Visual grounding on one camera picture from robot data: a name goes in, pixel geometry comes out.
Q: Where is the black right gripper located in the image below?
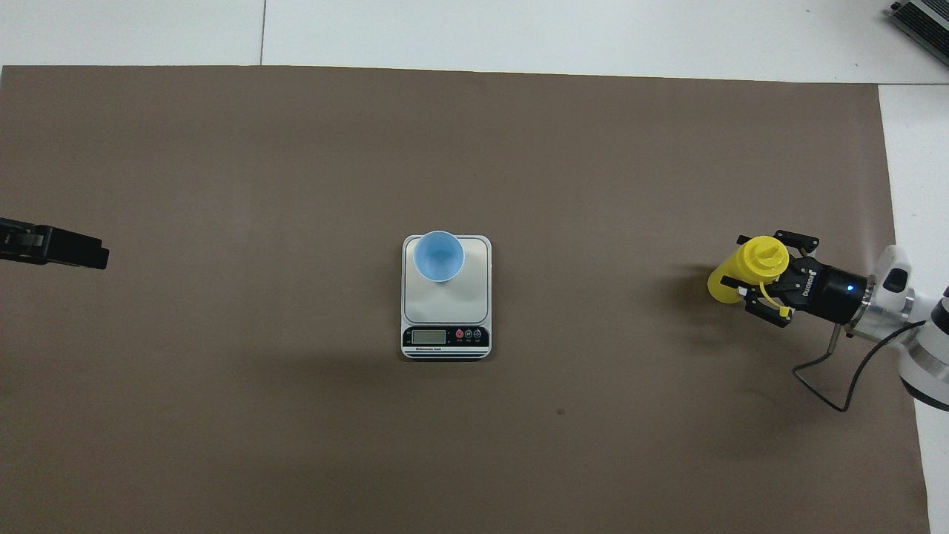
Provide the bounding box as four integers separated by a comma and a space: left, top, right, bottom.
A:
735, 230, 870, 329

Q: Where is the yellow squeeze bottle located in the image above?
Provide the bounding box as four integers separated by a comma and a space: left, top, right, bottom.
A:
707, 236, 793, 327

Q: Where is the light blue plastic cup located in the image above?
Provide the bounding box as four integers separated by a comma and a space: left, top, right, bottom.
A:
413, 231, 466, 283

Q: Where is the silver digital kitchen scale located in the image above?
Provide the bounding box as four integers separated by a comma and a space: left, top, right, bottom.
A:
401, 235, 492, 360

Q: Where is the brown paper table mat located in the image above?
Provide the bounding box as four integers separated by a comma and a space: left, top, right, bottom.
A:
0, 65, 931, 534

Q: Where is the grey finned metal device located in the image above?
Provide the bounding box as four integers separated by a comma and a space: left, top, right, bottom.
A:
890, 0, 949, 71

